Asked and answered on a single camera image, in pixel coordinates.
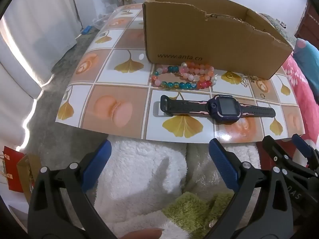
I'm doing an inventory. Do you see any person's left hand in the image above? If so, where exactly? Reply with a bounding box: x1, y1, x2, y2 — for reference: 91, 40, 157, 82
120, 228, 165, 239

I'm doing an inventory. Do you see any white fluffy blanket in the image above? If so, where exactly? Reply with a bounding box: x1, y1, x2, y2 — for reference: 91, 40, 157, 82
93, 134, 262, 239

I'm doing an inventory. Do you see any red floral blanket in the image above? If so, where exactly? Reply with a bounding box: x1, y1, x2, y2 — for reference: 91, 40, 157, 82
282, 55, 319, 160

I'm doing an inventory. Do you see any blue pillow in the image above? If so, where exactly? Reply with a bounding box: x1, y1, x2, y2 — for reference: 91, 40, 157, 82
293, 38, 319, 90

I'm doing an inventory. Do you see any brown wooden door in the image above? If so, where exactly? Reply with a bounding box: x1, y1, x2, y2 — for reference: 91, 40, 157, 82
294, 0, 319, 40

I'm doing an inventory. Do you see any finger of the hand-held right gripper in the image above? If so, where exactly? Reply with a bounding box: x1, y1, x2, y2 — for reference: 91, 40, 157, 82
262, 135, 319, 239
291, 134, 319, 176

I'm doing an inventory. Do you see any white curtain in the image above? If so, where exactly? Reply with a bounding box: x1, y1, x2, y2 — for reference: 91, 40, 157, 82
0, 0, 84, 140

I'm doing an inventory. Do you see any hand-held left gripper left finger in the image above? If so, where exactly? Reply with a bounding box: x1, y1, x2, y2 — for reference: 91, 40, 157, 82
28, 139, 117, 239

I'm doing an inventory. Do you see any pink orange bead bracelet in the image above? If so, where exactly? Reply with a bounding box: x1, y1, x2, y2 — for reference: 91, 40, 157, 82
174, 63, 220, 87

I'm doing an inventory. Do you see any tile patterned board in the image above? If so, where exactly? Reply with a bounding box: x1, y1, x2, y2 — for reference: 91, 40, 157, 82
55, 3, 306, 143

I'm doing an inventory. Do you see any grey green blanket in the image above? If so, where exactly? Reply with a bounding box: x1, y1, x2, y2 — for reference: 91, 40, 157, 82
259, 13, 297, 48

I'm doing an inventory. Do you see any brown cardboard box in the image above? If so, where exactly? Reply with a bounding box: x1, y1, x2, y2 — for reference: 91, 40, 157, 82
143, 0, 293, 80

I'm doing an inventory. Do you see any dark blue smart watch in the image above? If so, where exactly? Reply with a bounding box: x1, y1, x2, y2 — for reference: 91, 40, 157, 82
159, 94, 277, 125

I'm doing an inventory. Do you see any brown paper bag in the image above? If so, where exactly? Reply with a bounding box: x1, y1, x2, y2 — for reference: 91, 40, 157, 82
17, 153, 41, 202

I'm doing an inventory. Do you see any red gift bag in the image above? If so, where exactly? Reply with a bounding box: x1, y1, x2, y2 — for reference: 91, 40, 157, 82
1, 146, 25, 193

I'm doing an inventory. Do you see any multicolour glass bead bracelet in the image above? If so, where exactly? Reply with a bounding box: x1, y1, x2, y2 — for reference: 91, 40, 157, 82
149, 65, 212, 90

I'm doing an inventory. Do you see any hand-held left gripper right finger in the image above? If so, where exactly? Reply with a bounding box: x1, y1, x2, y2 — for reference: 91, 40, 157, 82
209, 138, 303, 239

